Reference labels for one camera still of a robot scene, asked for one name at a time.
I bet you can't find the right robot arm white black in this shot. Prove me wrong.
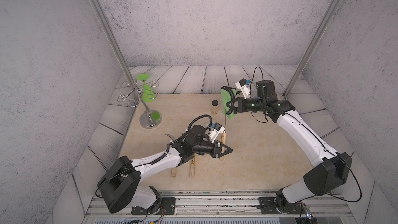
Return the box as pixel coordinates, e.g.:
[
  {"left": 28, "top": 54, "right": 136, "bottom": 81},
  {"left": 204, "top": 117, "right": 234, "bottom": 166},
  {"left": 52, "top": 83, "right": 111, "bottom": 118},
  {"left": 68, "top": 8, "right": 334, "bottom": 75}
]
[{"left": 221, "top": 79, "right": 354, "bottom": 214}]

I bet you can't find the green microfiber rag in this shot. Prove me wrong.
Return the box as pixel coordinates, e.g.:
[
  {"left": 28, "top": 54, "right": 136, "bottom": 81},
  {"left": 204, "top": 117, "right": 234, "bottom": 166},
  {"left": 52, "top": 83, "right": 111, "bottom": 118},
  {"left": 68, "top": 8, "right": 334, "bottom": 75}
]
[{"left": 221, "top": 86, "right": 237, "bottom": 119}]

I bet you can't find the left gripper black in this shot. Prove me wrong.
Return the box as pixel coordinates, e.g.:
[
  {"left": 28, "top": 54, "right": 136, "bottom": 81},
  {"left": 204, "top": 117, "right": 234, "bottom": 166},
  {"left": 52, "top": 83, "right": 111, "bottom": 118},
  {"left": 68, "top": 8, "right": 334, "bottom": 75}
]
[{"left": 191, "top": 140, "right": 233, "bottom": 159}]

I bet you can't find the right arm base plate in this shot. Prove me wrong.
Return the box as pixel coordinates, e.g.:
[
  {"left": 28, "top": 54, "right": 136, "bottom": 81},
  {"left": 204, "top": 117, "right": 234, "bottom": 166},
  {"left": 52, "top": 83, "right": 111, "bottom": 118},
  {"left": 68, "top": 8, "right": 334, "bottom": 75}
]
[{"left": 257, "top": 196, "right": 306, "bottom": 215}]

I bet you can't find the small jar black lid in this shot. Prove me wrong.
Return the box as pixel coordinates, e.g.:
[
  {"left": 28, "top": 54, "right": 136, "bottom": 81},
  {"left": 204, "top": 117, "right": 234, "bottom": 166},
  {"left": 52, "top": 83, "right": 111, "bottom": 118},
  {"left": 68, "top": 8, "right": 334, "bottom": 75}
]
[{"left": 210, "top": 100, "right": 219, "bottom": 115}]

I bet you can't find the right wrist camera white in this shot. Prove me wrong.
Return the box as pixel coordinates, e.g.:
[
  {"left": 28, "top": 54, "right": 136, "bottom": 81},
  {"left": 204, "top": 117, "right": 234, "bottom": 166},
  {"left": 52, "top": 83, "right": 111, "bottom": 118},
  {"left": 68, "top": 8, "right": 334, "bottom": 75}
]
[{"left": 235, "top": 78, "right": 251, "bottom": 99}]

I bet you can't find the left aluminium corner post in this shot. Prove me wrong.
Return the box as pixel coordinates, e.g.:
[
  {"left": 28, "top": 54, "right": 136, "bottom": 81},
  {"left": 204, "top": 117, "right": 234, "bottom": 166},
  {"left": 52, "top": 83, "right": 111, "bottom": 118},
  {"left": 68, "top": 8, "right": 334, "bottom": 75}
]
[{"left": 89, "top": 0, "right": 137, "bottom": 90}]

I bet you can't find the silver metal glass rack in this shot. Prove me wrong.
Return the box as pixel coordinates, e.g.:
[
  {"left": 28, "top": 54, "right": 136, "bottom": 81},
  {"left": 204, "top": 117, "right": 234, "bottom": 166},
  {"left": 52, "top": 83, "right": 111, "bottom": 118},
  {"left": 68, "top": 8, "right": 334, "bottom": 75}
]
[{"left": 117, "top": 80, "right": 162, "bottom": 129}]

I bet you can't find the sickle wooden handle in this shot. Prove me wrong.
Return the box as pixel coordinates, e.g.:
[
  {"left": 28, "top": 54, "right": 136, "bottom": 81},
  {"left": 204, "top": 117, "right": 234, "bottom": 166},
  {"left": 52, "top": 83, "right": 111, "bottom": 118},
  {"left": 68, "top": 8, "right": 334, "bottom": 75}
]
[
  {"left": 219, "top": 116, "right": 227, "bottom": 161},
  {"left": 190, "top": 155, "right": 195, "bottom": 178},
  {"left": 164, "top": 133, "right": 178, "bottom": 178}
]

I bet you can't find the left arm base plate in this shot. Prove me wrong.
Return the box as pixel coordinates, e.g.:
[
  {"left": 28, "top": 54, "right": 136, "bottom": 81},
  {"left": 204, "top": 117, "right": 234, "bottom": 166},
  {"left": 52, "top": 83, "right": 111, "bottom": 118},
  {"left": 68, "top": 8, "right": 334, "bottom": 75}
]
[{"left": 131, "top": 198, "right": 176, "bottom": 216}]

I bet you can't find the aluminium corner post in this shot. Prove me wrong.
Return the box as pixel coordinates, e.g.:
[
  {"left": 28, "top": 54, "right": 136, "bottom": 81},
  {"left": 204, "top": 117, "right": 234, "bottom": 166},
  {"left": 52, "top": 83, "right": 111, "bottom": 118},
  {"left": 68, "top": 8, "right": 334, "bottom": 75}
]
[
  {"left": 283, "top": 0, "right": 342, "bottom": 97},
  {"left": 89, "top": 0, "right": 137, "bottom": 90}
]

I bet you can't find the aluminium rail frame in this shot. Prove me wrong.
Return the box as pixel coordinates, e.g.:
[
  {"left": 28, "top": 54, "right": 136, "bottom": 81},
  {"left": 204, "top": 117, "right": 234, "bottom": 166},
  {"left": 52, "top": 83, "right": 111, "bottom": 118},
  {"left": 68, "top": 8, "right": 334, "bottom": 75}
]
[{"left": 83, "top": 190, "right": 356, "bottom": 224}]

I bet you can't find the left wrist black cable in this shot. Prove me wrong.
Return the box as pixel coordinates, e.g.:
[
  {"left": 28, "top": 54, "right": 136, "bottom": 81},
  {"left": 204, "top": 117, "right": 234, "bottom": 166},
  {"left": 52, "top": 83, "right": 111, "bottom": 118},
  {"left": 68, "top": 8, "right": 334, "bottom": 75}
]
[{"left": 187, "top": 114, "right": 214, "bottom": 134}]

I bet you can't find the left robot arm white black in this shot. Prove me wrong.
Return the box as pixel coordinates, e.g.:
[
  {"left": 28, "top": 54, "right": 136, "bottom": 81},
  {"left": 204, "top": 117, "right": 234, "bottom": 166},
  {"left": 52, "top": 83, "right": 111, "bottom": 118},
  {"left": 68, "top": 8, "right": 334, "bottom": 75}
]
[{"left": 97, "top": 125, "right": 233, "bottom": 214}]

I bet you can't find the right aluminium corner post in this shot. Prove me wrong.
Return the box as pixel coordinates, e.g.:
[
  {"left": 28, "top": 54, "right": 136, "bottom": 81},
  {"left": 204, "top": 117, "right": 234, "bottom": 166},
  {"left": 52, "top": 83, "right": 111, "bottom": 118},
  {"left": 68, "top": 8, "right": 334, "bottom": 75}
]
[{"left": 283, "top": 0, "right": 342, "bottom": 97}]

